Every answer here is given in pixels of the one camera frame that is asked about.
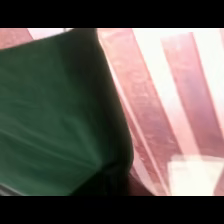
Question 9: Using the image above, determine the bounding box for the dark green T-shirt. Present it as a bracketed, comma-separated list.
[0, 28, 136, 197]

